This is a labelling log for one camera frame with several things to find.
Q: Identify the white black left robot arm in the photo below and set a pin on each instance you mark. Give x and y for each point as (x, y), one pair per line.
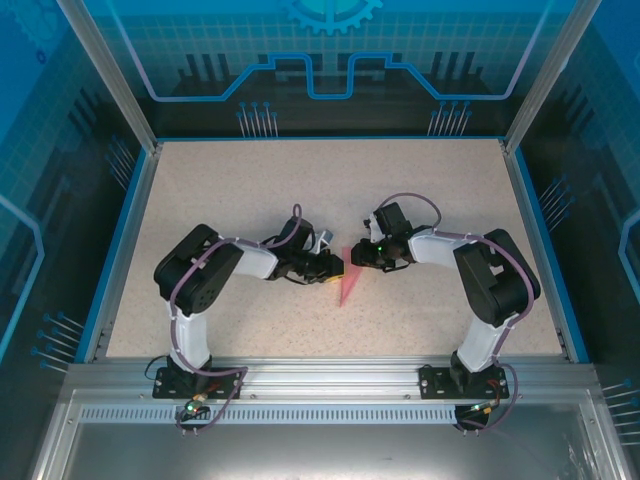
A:
(200, 280)

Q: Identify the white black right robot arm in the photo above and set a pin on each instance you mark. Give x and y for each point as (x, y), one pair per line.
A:
(500, 280)

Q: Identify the grey metal panel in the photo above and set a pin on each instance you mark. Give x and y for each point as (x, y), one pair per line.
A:
(325, 450)

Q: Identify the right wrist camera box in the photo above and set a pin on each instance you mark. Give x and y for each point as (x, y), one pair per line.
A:
(371, 226)

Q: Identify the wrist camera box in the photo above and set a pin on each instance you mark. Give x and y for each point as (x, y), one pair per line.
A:
(325, 239)
(371, 226)

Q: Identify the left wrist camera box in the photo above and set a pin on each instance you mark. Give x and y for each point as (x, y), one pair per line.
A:
(325, 239)

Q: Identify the long aluminium mounting rail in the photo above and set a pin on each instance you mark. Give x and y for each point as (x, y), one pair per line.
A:
(325, 375)

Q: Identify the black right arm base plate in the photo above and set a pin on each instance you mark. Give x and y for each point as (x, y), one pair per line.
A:
(432, 382)

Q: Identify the aluminium side rail blue trim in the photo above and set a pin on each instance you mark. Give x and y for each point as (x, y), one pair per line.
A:
(122, 250)
(547, 250)

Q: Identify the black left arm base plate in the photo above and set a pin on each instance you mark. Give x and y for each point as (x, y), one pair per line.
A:
(165, 387)

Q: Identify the aluminium enclosure post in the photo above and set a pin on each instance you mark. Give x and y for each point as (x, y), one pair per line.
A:
(550, 75)
(112, 75)

